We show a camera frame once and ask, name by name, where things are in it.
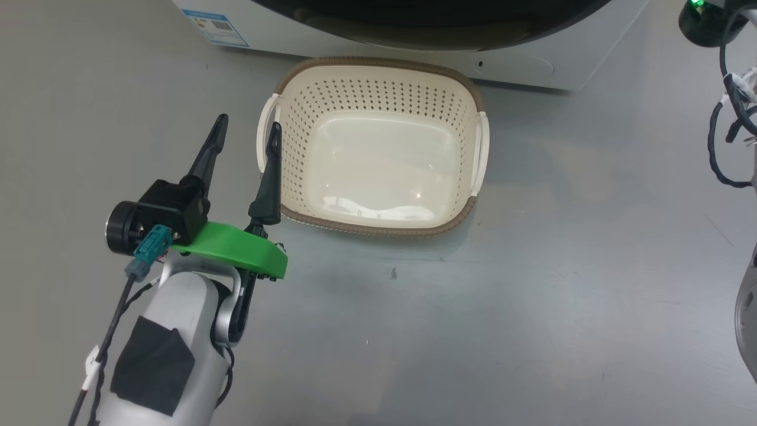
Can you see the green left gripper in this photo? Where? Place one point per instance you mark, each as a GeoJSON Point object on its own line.
{"type": "Point", "coordinates": [236, 248]}

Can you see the black glass washing machine door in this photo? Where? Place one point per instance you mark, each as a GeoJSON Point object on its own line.
{"type": "Point", "coordinates": [426, 18]}

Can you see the cream plastic laundry basket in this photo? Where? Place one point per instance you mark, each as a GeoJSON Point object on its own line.
{"type": "Point", "coordinates": [378, 165]}

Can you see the white washing machine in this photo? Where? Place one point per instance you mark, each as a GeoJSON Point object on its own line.
{"type": "Point", "coordinates": [591, 41]}

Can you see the blue energy label sticker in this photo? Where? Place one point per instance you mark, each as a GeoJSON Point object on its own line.
{"type": "Point", "coordinates": [216, 26]}

